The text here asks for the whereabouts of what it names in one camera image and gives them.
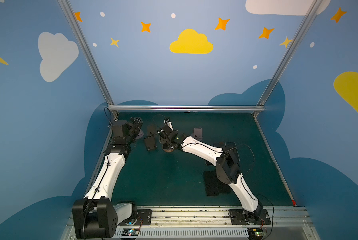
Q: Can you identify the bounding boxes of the black folding phone stand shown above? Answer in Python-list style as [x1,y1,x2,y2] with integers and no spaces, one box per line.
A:
[143,135,157,152]

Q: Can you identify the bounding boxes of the grey phone stand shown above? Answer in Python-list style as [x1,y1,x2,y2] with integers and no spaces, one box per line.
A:
[147,124,157,137]
[192,128,203,141]
[136,130,144,140]

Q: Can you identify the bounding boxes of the white-edged phone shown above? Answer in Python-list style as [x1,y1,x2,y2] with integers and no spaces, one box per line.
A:
[225,142,236,150]

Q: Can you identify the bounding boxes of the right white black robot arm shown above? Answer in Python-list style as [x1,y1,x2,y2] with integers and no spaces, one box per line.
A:
[157,122,264,224]

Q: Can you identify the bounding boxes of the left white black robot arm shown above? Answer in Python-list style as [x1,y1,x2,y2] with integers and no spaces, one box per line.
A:
[72,117,143,240]

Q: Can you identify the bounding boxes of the brown round phone stand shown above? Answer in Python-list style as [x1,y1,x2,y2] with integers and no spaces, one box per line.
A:
[162,145,175,153]

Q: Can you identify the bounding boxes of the left controller board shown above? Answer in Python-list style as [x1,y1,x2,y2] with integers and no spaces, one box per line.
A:
[121,229,140,237]

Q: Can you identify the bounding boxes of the controller board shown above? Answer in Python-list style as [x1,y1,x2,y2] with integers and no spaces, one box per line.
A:
[247,228,265,240]
[121,229,140,237]

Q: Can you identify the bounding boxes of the right controller board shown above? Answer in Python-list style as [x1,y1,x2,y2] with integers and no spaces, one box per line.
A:
[247,228,265,240]

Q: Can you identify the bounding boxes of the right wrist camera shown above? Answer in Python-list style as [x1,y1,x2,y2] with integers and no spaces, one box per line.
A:
[164,118,173,129]

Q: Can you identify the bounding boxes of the back aluminium frame bar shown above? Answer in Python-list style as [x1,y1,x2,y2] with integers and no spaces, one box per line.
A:
[108,105,265,112]

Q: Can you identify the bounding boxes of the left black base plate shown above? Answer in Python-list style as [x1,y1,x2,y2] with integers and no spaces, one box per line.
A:
[129,209,152,226]

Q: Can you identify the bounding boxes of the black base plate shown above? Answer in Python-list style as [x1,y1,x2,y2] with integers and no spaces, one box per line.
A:
[229,209,272,225]
[129,209,152,226]

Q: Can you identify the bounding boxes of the right aluminium frame post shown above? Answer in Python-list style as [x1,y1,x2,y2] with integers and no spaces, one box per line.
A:
[253,0,323,119]

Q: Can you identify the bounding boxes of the aluminium frame post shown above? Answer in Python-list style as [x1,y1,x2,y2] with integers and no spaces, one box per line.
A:
[58,0,114,108]
[253,0,323,119]

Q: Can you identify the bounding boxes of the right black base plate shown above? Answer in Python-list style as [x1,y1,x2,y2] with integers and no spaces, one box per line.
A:
[229,209,272,225]

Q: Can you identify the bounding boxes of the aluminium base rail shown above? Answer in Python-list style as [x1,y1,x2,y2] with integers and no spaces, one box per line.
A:
[60,205,321,240]

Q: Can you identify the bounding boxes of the left aluminium frame post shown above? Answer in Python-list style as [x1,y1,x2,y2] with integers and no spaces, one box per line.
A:
[58,0,114,108]

